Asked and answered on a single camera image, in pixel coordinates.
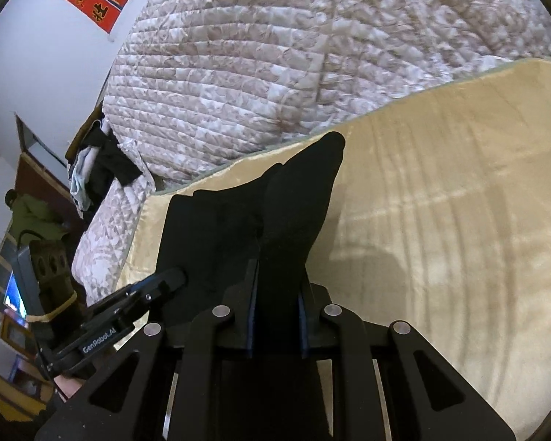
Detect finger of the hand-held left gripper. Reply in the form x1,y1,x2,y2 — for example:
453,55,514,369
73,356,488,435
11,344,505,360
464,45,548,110
119,266,187,327

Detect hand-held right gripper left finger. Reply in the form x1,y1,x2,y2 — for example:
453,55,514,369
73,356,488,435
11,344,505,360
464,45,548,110
34,259,260,441

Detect pale blue cloth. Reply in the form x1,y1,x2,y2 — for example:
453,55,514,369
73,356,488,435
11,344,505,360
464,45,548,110
66,144,104,216

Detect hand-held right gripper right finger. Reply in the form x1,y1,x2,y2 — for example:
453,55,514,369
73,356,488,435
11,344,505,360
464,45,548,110
298,282,517,441

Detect white quilted floral quilt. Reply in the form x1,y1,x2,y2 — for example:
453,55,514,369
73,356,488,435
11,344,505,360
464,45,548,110
71,0,551,304

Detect wooden door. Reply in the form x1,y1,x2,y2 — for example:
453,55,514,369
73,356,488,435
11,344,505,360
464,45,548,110
14,115,88,249

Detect black garment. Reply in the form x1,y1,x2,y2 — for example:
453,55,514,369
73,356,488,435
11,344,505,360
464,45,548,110
89,126,143,198

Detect beige satin bed sheet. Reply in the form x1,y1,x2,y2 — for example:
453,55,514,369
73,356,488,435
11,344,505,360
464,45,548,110
115,57,551,441

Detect black pants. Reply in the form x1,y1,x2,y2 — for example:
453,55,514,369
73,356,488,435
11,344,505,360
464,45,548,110
156,131,347,441

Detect television screen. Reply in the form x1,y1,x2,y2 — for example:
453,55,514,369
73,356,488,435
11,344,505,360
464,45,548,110
2,271,30,320

